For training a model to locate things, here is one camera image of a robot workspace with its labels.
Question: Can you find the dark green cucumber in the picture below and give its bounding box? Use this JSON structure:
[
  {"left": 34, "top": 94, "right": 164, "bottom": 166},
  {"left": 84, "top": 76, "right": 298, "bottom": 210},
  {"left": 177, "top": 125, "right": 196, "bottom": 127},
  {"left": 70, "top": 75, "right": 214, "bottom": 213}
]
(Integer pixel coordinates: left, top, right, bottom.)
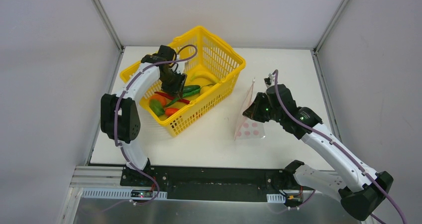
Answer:
[{"left": 183, "top": 85, "right": 201, "bottom": 93}]

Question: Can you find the clear zip top bag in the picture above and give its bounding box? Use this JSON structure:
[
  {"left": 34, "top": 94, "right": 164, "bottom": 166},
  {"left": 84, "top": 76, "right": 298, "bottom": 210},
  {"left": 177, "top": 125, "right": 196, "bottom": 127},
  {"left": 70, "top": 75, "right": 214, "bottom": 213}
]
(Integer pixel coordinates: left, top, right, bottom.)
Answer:
[{"left": 234, "top": 78, "right": 265, "bottom": 140}]

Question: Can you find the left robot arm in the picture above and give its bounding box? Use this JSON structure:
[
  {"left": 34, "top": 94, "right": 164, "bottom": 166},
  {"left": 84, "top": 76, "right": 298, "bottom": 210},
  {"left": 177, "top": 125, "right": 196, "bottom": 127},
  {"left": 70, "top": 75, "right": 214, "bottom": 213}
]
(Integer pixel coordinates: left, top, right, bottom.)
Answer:
[{"left": 100, "top": 45, "right": 187, "bottom": 187}]

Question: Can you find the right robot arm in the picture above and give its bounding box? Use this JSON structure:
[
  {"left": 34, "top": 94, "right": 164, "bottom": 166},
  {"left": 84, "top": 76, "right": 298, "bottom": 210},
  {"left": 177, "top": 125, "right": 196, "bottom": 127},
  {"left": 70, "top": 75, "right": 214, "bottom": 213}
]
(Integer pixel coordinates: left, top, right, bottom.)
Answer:
[{"left": 242, "top": 84, "right": 394, "bottom": 221}]

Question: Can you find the red chili pepper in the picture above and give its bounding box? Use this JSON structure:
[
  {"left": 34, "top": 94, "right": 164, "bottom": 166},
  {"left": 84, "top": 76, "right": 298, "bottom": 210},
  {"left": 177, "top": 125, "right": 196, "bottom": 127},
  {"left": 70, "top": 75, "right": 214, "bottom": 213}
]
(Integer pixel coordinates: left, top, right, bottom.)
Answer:
[{"left": 154, "top": 92, "right": 190, "bottom": 105}]

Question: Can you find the green chili pepper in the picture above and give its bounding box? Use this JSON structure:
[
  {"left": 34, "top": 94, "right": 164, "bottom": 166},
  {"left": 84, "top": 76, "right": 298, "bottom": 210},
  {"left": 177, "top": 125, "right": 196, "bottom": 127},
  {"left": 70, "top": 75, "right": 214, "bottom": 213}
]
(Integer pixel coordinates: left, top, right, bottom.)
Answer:
[{"left": 164, "top": 89, "right": 201, "bottom": 108}]

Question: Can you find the orange tangerine with leaf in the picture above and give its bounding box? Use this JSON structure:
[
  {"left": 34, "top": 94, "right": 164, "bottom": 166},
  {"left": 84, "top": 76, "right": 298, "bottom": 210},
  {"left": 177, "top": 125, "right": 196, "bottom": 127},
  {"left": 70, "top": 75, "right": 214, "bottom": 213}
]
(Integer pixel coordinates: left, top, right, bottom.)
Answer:
[{"left": 149, "top": 94, "right": 167, "bottom": 116}]

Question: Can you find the yellow lemon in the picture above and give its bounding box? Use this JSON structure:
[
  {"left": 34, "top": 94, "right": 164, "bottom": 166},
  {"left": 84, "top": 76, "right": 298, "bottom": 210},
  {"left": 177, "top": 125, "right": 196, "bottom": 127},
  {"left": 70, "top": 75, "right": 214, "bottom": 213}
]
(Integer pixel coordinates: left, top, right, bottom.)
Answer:
[{"left": 200, "top": 86, "right": 212, "bottom": 95}]

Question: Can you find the yellow banana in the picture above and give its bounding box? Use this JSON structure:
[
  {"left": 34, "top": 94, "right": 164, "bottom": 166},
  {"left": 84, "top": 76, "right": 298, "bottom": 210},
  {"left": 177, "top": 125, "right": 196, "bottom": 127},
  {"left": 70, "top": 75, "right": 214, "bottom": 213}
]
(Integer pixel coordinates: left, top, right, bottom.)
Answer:
[{"left": 191, "top": 70, "right": 220, "bottom": 84}]

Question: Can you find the yellow plastic basket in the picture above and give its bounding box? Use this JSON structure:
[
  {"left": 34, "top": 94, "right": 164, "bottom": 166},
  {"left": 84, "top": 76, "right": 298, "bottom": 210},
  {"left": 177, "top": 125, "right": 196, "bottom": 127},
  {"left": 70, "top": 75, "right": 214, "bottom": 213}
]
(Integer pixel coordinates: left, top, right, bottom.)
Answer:
[{"left": 139, "top": 26, "right": 246, "bottom": 137}]

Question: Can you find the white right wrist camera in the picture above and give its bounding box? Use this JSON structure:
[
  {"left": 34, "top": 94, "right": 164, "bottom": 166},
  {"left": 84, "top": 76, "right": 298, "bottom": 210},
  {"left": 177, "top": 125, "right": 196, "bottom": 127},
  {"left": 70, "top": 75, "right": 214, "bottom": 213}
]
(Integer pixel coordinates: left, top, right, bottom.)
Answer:
[{"left": 264, "top": 74, "right": 275, "bottom": 88}]

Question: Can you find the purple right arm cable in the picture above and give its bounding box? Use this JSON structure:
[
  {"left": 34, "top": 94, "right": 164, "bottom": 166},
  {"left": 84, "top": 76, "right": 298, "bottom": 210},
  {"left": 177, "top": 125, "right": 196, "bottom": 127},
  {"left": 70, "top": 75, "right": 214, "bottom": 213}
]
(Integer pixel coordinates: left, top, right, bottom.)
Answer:
[{"left": 272, "top": 69, "right": 409, "bottom": 224}]

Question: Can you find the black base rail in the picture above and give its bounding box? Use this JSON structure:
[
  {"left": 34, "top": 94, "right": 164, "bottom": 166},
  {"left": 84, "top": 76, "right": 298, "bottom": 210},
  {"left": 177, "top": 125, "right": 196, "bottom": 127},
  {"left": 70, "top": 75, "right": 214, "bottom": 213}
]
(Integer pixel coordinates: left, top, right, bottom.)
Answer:
[{"left": 120, "top": 166, "right": 310, "bottom": 202}]

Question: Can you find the white slotted cable duct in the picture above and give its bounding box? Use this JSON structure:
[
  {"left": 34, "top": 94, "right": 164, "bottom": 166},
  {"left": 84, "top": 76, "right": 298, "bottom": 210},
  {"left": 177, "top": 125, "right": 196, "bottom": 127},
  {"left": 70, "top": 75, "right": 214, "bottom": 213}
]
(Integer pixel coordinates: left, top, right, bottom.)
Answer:
[{"left": 81, "top": 188, "right": 167, "bottom": 201}]

